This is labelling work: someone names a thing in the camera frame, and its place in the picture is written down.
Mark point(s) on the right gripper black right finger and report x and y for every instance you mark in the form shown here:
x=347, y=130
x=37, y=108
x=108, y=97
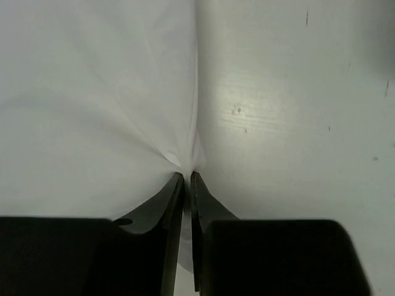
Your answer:
x=233, y=256

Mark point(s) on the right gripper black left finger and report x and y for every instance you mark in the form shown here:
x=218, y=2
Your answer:
x=135, y=254

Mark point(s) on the white t shirt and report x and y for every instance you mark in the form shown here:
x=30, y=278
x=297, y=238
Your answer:
x=99, y=104

